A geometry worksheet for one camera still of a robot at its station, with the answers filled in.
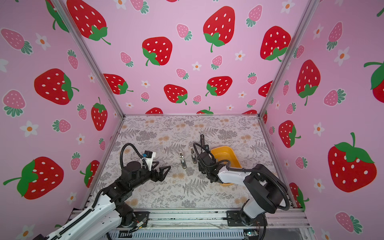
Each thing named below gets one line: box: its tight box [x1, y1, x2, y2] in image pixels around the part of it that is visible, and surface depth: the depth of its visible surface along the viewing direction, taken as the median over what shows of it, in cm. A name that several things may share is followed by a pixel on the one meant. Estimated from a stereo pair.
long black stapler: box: [200, 134, 205, 146], surface depth 106 cm
